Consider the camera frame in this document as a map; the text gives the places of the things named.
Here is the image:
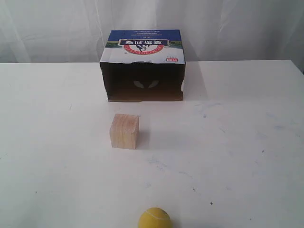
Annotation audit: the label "light wooden cube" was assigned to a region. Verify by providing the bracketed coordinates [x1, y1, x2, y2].
[110, 114, 139, 150]

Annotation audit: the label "white curtain backdrop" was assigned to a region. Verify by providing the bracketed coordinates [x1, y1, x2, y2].
[0, 0, 304, 69]

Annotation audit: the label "yellow tennis ball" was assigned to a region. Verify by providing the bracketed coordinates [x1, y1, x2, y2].
[138, 208, 172, 228]

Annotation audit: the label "blue white cardboard box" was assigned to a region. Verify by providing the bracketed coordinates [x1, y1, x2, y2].
[100, 29, 186, 102]

